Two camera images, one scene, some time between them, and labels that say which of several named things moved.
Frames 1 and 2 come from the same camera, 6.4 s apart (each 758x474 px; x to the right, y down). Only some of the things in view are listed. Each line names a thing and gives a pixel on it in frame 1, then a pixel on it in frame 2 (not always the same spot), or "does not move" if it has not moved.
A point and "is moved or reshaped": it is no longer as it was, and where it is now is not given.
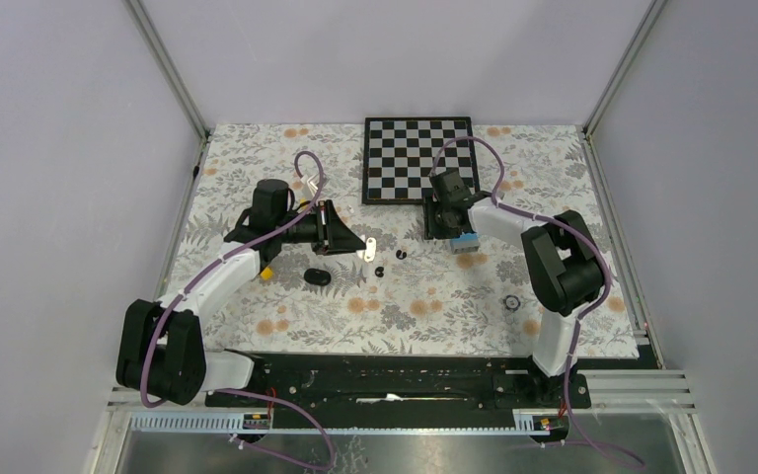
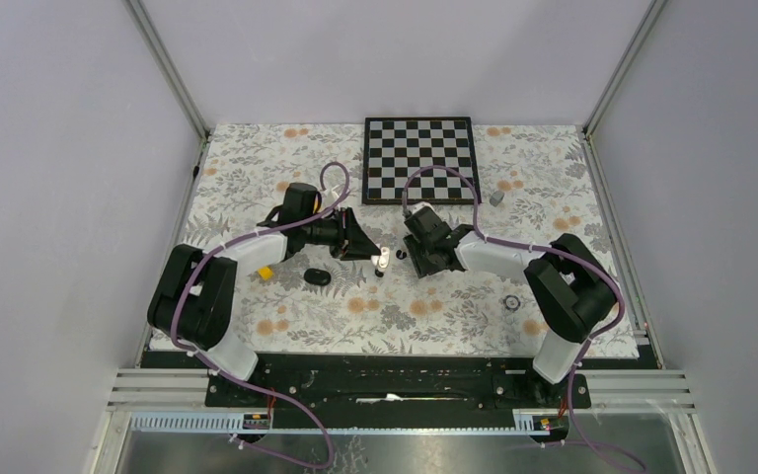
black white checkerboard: [399, 153] does not move
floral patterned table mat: [409, 295] does not move
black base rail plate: [386, 383] does not move
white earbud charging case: [370, 250] is moved or reshaped
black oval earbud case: [317, 276] does not move
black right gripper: [431, 228] → [420, 267]
